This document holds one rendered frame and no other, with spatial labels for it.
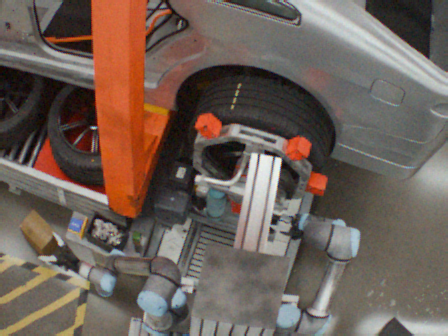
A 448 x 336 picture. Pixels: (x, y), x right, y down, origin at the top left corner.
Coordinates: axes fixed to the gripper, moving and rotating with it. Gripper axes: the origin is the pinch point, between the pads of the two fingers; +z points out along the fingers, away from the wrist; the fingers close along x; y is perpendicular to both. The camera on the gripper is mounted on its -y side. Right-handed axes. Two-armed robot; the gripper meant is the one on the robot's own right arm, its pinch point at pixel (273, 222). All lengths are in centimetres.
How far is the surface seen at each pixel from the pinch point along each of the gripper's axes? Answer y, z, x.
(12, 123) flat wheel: -32, 160, -33
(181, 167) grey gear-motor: -40, 52, -37
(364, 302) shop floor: -83, -71, 1
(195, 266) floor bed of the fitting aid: -78, 33, 1
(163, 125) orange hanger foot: -15, 64, -44
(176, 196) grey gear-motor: -42, 50, -21
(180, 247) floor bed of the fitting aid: -75, 44, -7
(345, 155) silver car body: -1, -28, -45
